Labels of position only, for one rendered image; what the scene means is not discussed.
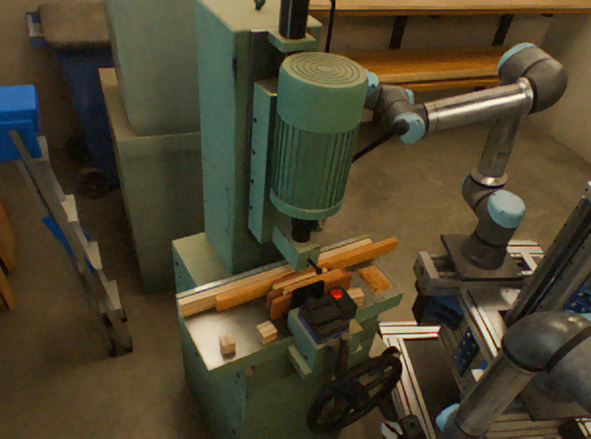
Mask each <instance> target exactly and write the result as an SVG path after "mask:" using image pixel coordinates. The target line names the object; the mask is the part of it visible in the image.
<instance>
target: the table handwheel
mask: <svg viewBox="0 0 591 439"><path fill-rule="evenodd" d="M382 366H393V367H391V369H389V370H388V371H386V372H385V373H383V374H382V375H380V376H379V377H377V378H376V379H374V380H372V381H371V382H370V383H369V384H367V385H366V386H363V385H362V382H361V381H355V379H357V378H359V377H360V376H362V375H364V374H367V373H369V372H371V371H373V370H374V369H377V368H378V367H382ZM402 372H403V365H402V362H401V360H400V359H399V358H397V357H395V356H390V354H384V356H383V355H377V357H374V358H371V359H368V360H366V361H363V362H361V363H359V364H357V365H355V366H353V367H350V368H348V369H347V371H345V372H344V373H342V374H339V373H338V369H337V366H334V367H333V376H334V377H335V379H334V380H332V381H331V382H330V384H329V385H328V386H327V387H326V388H325V389H324V390H322V391H321V392H320V393H319V394H318V397H317V398H316V399H315V401H314V402H313V404H312V405H311V407H310V408H309V409H310V410H309V411H308V413H307V416H306V424H307V427H308V429H310V430H311V431H313V432H315V433H317V434H318V435H324V433H330V432H333V431H337V430H340V429H342V428H344V427H346V426H348V425H351V424H353V423H355V422H356V420H358V419H360V418H361V417H363V416H365V415H367V414H368V413H370V412H371V411H372V410H373V409H375V407H376V403H375V402H376V401H378V400H381V401H383V400H384V399H385V398H386V397H387V396H388V394H389V393H390V392H392V391H393V390H394V388H395V387H396V386H397V384H398V382H399V380H400V378H401V375H402ZM385 379H387V380H386V381H385V383H384V385H383V386H382V387H381V388H380V389H379V390H377V391H376V392H375V393H374V394H373V396H372V397H371V398H369V397H370V393H369V390H371V389H372V388H374V387H375V386H377V385H379V384H380V383H382V381H384V380H385ZM342 389H343V390H342ZM333 396H338V397H341V398H343V399H344V400H345V401H346V403H347V405H346V406H345V408H344V411H343V413H342V414H341V416H340V417H339V418H338V419H334V420H331V421H327V422H326V423H319V422H318V417H319V415H320V413H321V411H322V409H324V407H325V406H326V405H327V404H328V402H329V401H330V400H331V399H332V398H333ZM351 410H354V411H352V412H351V413H349V412H350V411H351Z"/></svg>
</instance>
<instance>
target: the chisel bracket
mask: <svg viewBox="0 0 591 439"><path fill-rule="evenodd" d="M291 228H292V226H291V217H290V218H286V219H279V220H275V221H274V222H273V227H272V238H271V241H272V242H273V244H274V245H275V246H276V248H277V249H278V250H280V252H281V253H282V254H283V257H284V258H285V259H286V261H287V262H288V263H289V265H291V266H292V268H293V269H295V271H296V272H298V271H301V269H304V268H310V267H312V265H311V264H309V263H308V262H307V260H308V259H311V260H312V261H313V262H314V263H315V264H316V265H317V264H318V263H319V257H320V244H319V243H318V242H317V240H316V238H315V237H314V236H313V235H312V236H311V240H309V241H308V242H306V243H298V242H296V241H293V240H292V238H291Z"/></svg>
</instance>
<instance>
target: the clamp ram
mask: <svg viewBox="0 0 591 439"><path fill-rule="evenodd" d="M323 287H325V282H323V280H322V279H321V280H318V281H315V282H313V283H309V284H306V285H303V287H300V288H297V289H295V290H292V296H291V304H290V310H293V309H296V308H299V307H301V306H303V305H306V304H308V303H312V302H314V301H315V300H316V299H319V298H321V296H322V291H323Z"/></svg>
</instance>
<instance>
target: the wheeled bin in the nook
mask: <svg viewBox="0 0 591 439"><path fill-rule="evenodd" d="M25 18H26V24H27V30H28V36H29V42H30V44H32V46H33V48H37V47H49V49H53V50H56V52H57V55H58V58H59V62H60V65H61V68H63V72H64V75H65V79H66V83H67V86H68V89H69V91H70V95H72V98H73V101H74V107H75V110H76V114H77V118H78V121H79V123H80V124H81V127H82V131H83V133H78V134H75V135H73V136H72V137H71V138H70V139H69V140H67V144H66V149H68V153H69V156H70V157H71V158H72V159H73V160H74V161H76V162H80V163H85V169H84V170H82V171H80V172H79V173H78V174H76V175H75V176H74V188H75V190H77V193H78V194H79V195H81V196H82V197H85V198H90V199H96V198H101V197H103V196H105V195H107V194H108V193H109V191H110V188H112V185H116V184H120V180H119V173H118V168H117V161H116V156H115V150H114V147H113V144H112V139H111V132H110V128H109V121H108V116H107V110H106V104H104V98H103V92H102V86H101V81H100V74H99V69H114V68H115V67H114V60H113V52H112V46H111V39H109V33H108V26H107V19H106V13H105V6H104V2H89V3H68V2H48V3H44V4H41V6H39V7H38V11H25ZM34 24H41V29H42V33H40V34H35V30H34Z"/></svg>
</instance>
